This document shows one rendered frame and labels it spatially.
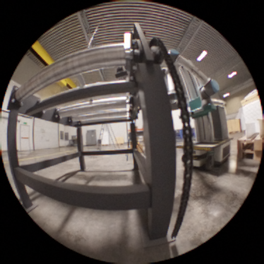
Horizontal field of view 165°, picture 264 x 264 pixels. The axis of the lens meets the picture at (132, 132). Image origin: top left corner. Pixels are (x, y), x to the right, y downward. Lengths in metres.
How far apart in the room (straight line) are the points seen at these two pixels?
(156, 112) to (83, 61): 0.34
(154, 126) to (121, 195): 0.22
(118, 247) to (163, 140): 0.52
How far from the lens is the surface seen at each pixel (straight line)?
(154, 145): 0.24
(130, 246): 0.54
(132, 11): 8.07
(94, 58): 0.41
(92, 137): 11.10
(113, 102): 0.89
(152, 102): 0.25
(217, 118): 1.56
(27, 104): 0.98
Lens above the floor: 0.50
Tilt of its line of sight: 4 degrees up
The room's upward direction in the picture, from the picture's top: 5 degrees counter-clockwise
